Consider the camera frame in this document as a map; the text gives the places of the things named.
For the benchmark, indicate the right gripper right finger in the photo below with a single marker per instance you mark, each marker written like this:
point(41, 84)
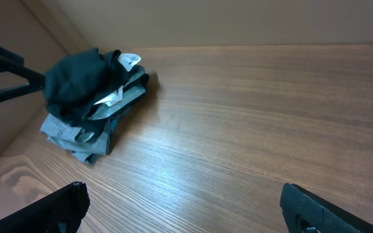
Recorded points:
point(305, 212)

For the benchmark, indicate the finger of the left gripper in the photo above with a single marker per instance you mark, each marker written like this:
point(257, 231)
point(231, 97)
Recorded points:
point(21, 90)
point(12, 62)

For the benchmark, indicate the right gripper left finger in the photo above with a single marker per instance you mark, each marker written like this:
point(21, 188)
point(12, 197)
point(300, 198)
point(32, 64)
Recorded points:
point(59, 212)

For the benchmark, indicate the black t-shirt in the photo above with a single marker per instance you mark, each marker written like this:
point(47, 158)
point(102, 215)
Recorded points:
point(76, 82)

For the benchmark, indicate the grey folded garment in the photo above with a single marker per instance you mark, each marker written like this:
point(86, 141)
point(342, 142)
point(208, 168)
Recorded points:
point(84, 145)

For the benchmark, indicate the white striped folded garment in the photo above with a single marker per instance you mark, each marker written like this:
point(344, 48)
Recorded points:
point(127, 61)

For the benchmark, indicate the black folded garment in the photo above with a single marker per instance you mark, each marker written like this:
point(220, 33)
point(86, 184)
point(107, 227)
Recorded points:
point(123, 98)

